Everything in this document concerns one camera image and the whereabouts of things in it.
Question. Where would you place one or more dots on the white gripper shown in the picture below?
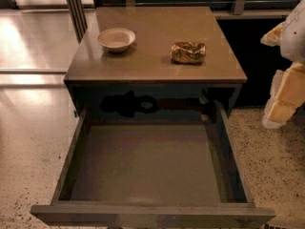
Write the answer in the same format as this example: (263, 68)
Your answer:
(294, 39)

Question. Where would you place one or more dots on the crushed orange can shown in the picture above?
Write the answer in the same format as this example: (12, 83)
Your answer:
(188, 52)

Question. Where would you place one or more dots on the open top drawer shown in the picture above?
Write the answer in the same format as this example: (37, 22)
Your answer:
(163, 175)

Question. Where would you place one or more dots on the brown wooden cabinet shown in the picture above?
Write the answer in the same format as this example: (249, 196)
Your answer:
(142, 84)

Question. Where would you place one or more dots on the white paper bowl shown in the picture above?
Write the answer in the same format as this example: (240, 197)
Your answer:
(116, 39)

